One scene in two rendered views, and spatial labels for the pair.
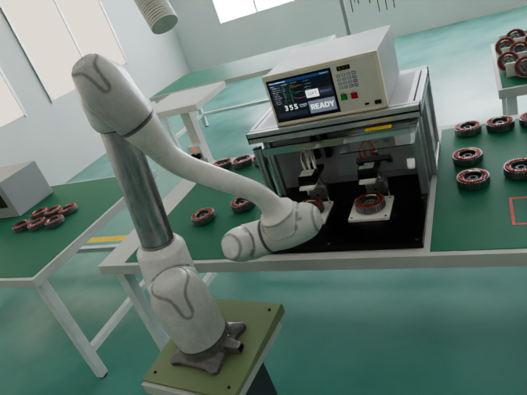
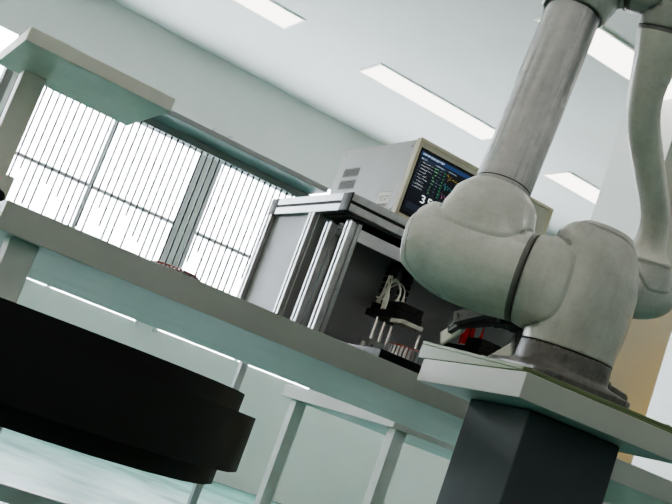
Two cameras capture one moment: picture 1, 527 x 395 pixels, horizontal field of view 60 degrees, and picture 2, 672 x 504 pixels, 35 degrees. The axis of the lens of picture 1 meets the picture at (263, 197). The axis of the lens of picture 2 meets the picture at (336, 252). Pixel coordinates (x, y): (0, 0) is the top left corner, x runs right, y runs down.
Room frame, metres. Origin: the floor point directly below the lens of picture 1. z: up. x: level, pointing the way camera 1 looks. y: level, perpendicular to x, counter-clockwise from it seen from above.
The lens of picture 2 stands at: (0.46, 1.98, 0.54)
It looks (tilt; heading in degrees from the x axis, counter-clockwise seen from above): 10 degrees up; 303
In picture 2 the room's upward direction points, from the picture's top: 20 degrees clockwise
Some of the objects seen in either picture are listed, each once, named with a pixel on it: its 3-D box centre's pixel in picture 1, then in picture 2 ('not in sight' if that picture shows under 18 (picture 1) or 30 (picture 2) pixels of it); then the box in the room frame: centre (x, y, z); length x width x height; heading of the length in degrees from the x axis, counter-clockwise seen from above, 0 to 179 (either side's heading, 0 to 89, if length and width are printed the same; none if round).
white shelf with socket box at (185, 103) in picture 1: (198, 136); (50, 158); (2.49, 0.23, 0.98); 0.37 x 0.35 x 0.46; 60
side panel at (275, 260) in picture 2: not in sight; (272, 274); (2.04, -0.18, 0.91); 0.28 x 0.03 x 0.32; 150
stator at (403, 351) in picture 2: (310, 208); (407, 357); (1.59, -0.16, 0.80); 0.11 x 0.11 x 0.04
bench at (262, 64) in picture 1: (250, 97); not in sight; (5.41, -0.26, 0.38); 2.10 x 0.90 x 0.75; 60
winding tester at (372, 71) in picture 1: (334, 74); (434, 214); (1.81, -0.44, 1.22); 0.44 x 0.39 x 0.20; 60
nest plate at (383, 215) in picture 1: (371, 208); not in sight; (1.47, -0.37, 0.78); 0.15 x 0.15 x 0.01; 60
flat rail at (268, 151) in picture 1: (330, 142); (455, 282); (1.62, -0.31, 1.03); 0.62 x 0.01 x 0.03; 60
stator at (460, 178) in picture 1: (473, 179); not in sight; (1.43, -0.75, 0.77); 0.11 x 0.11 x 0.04
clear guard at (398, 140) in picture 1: (381, 143); not in sight; (1.43, -0.45, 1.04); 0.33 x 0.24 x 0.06; 150
